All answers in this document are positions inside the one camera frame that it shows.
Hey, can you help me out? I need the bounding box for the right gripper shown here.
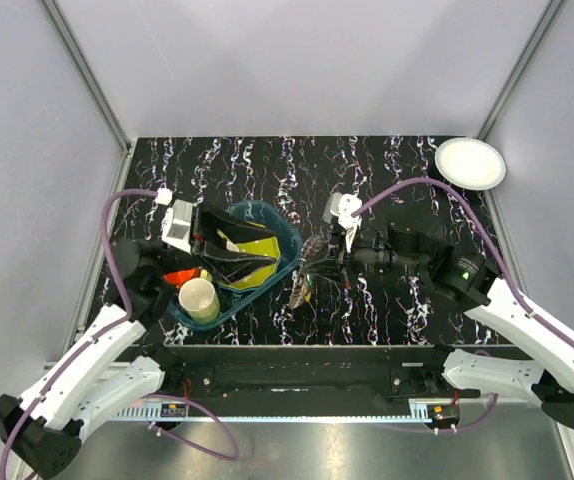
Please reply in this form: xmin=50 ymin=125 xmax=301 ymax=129
xmin=302 ymin=223 xmax=424 ymax=290

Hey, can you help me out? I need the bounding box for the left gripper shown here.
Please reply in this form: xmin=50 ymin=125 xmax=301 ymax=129
xmin=153 ymin=201 xmax=277 ymax=283

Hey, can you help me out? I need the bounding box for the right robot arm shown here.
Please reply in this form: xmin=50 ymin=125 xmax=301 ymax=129
xmin=290 ymin=227 xmax=574 ymax=430

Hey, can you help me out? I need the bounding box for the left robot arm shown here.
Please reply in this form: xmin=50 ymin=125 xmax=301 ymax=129
xmin=0 ymin=201 xmax=278 ymax=479

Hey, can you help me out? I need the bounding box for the yellow-green dotted plate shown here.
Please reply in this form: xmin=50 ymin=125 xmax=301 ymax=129
xmin=217 ymin=237 xmax=281 ymax=292

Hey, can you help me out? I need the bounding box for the teal plastic tray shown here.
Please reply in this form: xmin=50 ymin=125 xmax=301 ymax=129
xmin=167 ymin=200 xmax=303 ymax=332

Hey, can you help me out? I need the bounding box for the pale yellow cup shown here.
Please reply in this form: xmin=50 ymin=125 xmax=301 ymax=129
xmin=178 ymin=278 xmax=220 ymax=323

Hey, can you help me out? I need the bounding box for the orange object in tray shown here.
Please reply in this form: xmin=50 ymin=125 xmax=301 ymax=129
xmin=163 ymin=267 xmax=200 ymax=289

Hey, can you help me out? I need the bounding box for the white paper plate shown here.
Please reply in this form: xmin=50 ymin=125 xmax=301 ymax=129
xmin=435 ymin=137 xmax=506 ymax=191

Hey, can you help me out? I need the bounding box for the yellow mug with handle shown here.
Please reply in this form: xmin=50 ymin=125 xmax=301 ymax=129
xmin=217 ymin=230 xmax=240 ymax=252

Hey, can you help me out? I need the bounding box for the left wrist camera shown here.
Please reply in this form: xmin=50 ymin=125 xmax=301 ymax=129
xmin=155 ymin=188 xmax=195 ymax=254

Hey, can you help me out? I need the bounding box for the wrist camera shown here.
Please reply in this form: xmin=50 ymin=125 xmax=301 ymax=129
xmin=322 ymin=192 xmax=363 ymax=253
xmin=155 ymin=188 xmax=195 ymax=254

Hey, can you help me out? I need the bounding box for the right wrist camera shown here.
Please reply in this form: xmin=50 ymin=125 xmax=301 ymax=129
xmin=322 ymin=192 xmax=363 ymax=253

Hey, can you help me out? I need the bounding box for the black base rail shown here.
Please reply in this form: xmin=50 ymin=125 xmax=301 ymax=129
xmin=125 ymin=344 xmax=473 ymax=419

